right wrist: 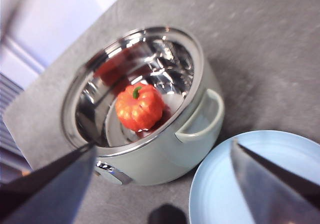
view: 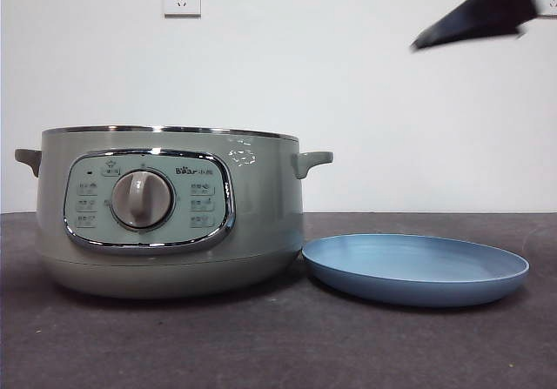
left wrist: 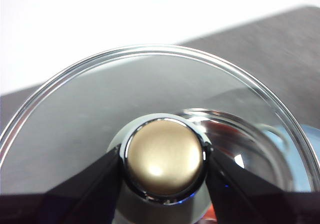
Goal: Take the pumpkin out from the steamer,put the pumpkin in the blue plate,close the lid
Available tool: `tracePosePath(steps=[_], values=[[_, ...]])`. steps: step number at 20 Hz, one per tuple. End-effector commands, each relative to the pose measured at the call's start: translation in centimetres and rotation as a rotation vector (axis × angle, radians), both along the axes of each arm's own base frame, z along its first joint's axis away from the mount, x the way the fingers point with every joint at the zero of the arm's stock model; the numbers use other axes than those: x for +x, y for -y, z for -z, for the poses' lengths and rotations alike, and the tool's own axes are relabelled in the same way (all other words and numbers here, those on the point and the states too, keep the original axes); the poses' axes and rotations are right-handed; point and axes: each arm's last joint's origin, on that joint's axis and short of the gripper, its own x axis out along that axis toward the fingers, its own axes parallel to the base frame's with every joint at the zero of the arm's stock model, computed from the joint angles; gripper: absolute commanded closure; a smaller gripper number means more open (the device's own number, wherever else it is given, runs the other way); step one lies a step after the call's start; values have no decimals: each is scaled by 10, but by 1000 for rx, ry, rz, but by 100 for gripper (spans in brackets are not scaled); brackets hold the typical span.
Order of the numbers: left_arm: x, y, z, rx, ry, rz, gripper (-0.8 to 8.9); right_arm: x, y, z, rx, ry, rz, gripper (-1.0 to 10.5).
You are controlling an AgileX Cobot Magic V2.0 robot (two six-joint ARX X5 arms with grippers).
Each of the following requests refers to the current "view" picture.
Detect blue round plate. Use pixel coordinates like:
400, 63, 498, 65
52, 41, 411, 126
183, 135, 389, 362
300, 232, 531, 309

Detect pale green electric steamer pot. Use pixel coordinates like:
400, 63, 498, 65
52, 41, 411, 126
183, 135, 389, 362
14, 124, 335, 300

